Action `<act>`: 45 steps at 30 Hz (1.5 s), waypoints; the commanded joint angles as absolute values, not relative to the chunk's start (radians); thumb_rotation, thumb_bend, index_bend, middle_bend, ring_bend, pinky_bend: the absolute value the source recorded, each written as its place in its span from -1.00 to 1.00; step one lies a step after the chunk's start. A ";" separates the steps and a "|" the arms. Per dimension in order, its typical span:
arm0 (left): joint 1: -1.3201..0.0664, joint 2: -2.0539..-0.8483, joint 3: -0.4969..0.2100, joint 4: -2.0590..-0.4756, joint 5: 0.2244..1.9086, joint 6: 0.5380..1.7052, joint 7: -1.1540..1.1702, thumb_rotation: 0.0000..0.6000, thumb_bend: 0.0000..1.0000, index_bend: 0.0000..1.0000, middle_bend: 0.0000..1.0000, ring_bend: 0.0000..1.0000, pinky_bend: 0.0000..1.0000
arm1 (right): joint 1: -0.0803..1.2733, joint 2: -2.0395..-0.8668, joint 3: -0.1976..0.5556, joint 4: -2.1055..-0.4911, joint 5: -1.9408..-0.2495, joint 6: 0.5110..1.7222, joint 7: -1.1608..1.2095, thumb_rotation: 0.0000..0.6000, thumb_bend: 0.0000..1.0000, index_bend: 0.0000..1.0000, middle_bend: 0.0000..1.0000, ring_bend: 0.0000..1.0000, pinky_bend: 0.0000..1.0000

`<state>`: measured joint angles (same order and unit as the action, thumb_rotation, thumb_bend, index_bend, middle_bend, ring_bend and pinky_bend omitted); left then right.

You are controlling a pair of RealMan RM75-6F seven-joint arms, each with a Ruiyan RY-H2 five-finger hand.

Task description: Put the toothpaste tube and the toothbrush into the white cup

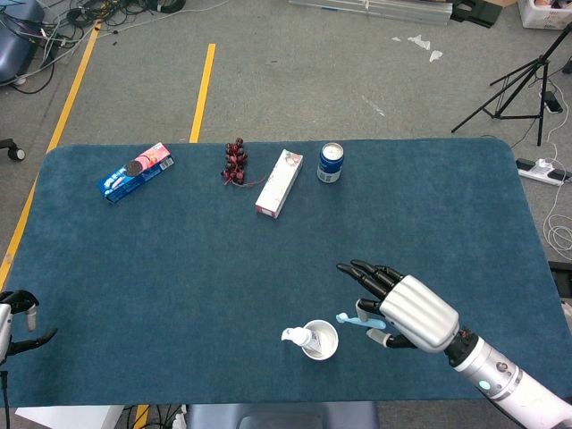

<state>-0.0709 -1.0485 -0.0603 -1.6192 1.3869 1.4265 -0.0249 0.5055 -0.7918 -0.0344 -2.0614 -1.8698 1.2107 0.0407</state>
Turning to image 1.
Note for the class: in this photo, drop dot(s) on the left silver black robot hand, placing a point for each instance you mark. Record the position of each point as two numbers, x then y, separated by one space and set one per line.
4 326

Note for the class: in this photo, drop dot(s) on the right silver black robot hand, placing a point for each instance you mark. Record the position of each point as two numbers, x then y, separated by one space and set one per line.
418 313

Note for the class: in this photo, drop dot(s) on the light blue toothbrush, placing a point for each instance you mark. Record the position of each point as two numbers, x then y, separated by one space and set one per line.
346 318

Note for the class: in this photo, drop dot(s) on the floral toothpaste tube white cap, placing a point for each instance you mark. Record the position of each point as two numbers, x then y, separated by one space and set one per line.
301 337

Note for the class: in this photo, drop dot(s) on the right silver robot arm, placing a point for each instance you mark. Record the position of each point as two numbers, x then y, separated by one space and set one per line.
500 375

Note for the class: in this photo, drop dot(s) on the blue white soda can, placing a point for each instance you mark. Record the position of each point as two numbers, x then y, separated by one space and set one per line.
330 170

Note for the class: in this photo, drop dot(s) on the floral pink toothpaste carton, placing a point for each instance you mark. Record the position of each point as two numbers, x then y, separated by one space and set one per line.
279 185

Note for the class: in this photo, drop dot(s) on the black chair caster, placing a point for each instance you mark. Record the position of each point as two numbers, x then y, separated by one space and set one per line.
15 152

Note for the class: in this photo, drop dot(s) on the blue table mat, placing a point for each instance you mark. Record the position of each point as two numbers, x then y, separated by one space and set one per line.
179 268

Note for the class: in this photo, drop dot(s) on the white power strip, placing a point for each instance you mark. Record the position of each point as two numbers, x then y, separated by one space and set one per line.
540 172

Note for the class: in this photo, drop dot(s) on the blue cookie box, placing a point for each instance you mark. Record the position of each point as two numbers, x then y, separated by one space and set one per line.
134 174

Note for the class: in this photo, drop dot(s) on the dark red grape bunch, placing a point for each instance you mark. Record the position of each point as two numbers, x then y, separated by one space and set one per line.
234 161

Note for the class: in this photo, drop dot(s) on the black power adapter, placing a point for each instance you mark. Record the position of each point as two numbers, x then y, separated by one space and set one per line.
553 103

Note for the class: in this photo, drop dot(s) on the white paper scraps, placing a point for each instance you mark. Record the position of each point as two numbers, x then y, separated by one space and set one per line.
420 41

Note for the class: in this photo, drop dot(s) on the black tripod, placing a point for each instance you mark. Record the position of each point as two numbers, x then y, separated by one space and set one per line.
536 67

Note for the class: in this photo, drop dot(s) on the dark blue office chair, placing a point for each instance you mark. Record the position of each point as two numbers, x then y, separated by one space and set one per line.
15 49

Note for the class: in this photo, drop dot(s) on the stacked aluminium profiles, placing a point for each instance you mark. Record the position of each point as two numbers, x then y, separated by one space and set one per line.
380 9

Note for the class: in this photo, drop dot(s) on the white plastic basket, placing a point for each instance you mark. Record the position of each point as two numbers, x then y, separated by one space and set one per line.
540 18

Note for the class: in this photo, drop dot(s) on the black flat floor bracket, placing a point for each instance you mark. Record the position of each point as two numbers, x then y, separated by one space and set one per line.
478 11

